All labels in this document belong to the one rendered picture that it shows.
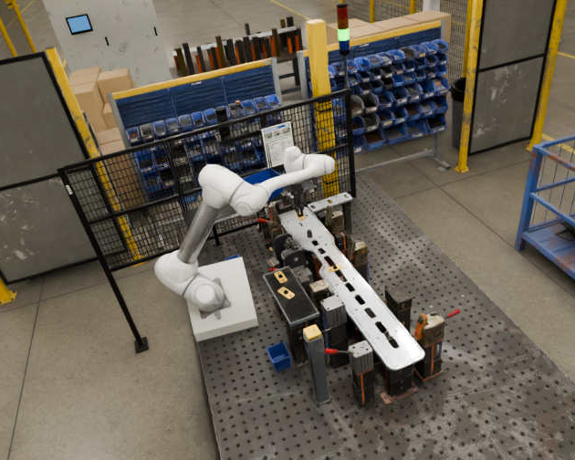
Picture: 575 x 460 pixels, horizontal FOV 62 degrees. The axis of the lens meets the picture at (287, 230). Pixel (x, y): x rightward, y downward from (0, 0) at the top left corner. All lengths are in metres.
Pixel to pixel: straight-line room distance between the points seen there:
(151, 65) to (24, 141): 4.99
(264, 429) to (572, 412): 1.34
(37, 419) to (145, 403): 0.74
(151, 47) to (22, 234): 5.03
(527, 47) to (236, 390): 4.24
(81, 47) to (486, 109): 6.33
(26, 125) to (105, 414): 2.21
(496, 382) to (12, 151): 3.68
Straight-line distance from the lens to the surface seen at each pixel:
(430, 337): 2.24
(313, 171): 2.52
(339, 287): 2.45
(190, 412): 3.38
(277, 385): 2.47
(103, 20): 8.81
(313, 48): 3.20
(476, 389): 2.47
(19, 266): 4.85
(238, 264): 2.73
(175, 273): 2.50
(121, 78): 6.76
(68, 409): 3.79
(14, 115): 4.18
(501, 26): 5.13
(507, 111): 5.57
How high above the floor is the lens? 2.66
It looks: 35 degrees down
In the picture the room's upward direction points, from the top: 9 degrees counter-clockwise
